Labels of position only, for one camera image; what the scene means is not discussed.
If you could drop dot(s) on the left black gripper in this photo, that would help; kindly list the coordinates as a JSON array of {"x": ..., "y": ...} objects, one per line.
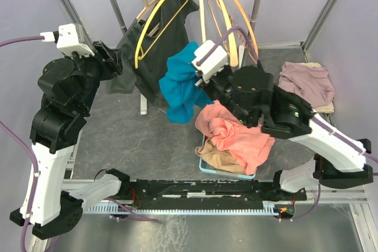
[{"x": 113, "y": 65}]

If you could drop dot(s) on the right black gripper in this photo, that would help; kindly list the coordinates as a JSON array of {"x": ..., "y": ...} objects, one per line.
[{"x": 207, "y": 87}]

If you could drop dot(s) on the yellow plastic hanger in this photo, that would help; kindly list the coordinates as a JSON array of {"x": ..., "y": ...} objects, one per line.
[{"x": 139, "y": 52}]

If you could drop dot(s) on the teal blue t shirt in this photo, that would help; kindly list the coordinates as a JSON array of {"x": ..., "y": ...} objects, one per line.
[{"x": 178, "y": 86}]

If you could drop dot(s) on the pink t shirt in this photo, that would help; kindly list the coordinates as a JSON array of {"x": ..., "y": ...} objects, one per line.
[{"x": 249, "y": 146}]

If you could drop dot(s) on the dark grey t shirt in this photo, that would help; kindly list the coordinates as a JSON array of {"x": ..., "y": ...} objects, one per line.
[{"x": 154, "y": 65}]

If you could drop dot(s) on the beige t shirt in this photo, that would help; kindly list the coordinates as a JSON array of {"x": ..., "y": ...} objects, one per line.
[{"x": 218, "y": 159}]

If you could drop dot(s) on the pale peach plastic hanger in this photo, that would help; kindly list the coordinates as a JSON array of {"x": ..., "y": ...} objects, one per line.
[{"x": 231, "y": 47}]

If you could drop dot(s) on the cream plastic hanger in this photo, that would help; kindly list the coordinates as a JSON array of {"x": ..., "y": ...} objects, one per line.
[{"x": 202, "y": 20}]

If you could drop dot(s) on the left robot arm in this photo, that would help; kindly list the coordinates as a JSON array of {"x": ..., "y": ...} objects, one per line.
[{"x": 69, "y": 85}]

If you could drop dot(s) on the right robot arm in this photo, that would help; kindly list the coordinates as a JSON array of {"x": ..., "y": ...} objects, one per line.
[{"x": 251, "y": 96}]

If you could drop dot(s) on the lilac t shirt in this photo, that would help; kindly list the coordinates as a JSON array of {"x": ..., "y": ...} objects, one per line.
[{"x": 309, "y": 81}]

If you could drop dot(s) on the cream folded t shirt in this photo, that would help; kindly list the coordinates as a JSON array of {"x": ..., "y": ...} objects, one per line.
[{"x": 328, "y": 109}]

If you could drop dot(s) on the light blue plastic basket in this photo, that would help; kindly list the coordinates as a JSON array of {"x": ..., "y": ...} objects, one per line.
[{"x": 205, "y": 167}]

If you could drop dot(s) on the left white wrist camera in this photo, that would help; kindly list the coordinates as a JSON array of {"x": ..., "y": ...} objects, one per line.
[{"x": 69, "y": 38}]

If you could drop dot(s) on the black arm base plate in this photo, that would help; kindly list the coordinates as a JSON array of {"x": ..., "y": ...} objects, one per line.
[{"x": 204, "y": 195}]

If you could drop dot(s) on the aluminium frame rail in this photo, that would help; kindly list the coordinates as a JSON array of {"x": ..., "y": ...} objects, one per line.
[{"x": 328, "y": 195}]

